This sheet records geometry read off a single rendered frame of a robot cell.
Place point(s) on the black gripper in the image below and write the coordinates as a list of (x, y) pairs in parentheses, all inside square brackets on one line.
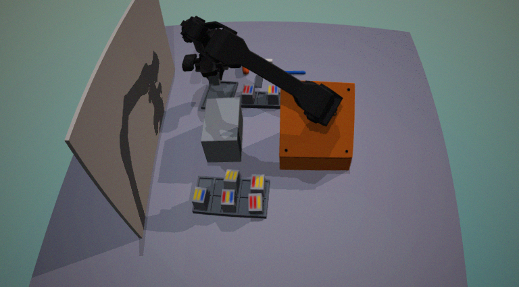
[(190, 60)]

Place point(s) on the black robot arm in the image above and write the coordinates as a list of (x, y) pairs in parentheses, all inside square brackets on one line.
[(319, 102)]

